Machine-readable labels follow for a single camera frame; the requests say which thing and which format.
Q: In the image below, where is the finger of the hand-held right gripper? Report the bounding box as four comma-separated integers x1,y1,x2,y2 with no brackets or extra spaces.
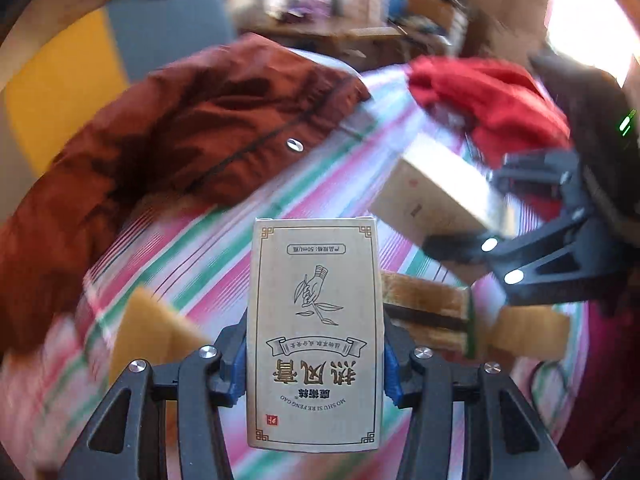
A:
422,204,617,307
485,150,586,203

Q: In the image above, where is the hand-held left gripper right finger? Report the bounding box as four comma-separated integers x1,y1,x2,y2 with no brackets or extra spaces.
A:
382,332,573,480

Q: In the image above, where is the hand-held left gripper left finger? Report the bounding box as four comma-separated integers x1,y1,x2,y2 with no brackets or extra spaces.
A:
60,325,251,480

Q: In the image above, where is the beige box with hand drawing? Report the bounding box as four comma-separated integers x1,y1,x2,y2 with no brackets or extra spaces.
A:
246,217,386,453

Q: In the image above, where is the plain beige box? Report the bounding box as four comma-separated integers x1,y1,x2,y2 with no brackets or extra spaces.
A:
367,132,521,246

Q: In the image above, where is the yellow sponge with green pad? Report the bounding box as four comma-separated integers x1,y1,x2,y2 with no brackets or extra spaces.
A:
380,270,481,361

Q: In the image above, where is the striped blanket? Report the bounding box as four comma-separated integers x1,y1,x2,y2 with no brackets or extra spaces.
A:
0,65,596,480

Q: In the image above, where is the dark red cloth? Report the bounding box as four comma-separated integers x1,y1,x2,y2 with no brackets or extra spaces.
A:
562,280,640,466

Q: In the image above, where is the cluttered wooden desk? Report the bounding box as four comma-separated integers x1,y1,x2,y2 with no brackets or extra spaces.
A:
240,0,468,63

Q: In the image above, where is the brown jacket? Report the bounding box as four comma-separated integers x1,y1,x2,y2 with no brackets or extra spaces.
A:
0,32,373,356

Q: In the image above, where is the grey yellow blue chair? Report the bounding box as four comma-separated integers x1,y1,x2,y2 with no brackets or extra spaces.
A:
0,0,238,176

